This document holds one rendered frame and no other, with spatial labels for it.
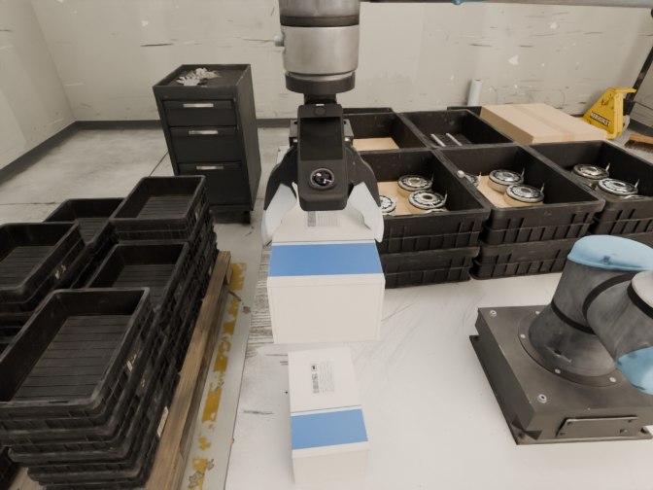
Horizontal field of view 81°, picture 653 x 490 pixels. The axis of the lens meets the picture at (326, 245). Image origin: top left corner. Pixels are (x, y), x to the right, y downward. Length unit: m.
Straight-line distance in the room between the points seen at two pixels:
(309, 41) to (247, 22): 3.90
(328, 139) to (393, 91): 4.06
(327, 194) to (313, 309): 0.13
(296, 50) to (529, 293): 0.92
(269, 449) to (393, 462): 0.22
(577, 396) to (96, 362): 1.16
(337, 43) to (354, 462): 0.59
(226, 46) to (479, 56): 2.54
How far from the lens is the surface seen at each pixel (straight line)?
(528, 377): 0.80
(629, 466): 0.92
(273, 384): 0.84
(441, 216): 0.93
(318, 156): 0.37
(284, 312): 0.42
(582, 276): 0.75
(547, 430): 0.83
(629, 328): 0.66
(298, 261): 0.42
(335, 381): 0.73
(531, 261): 1.16
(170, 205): 1.97
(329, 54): 0.38
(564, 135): 1.72
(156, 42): 4.50
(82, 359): 1.34
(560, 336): 0.82
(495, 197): 1.28
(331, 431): 0.68
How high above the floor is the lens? 1.39
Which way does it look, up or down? 35 degrees down
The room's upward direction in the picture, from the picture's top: straight up
